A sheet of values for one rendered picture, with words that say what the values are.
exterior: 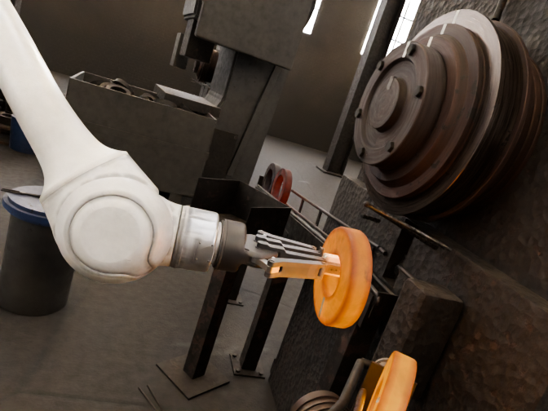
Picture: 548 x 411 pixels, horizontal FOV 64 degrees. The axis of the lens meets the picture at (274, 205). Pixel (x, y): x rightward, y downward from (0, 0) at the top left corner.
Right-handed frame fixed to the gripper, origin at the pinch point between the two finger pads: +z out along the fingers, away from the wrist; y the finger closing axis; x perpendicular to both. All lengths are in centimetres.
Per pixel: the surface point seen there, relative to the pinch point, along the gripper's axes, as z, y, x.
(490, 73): 23.8, -17.3, 36.1
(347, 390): 11.9, -6.6, -27.3
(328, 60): 269, -1055, 116
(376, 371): 8.3, 5.7, -13.9
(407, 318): 21.0, -10.3, -12.2
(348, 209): 28, -71, -8
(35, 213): -72, -96, -39
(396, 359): 5.4, 13.6, -6.3
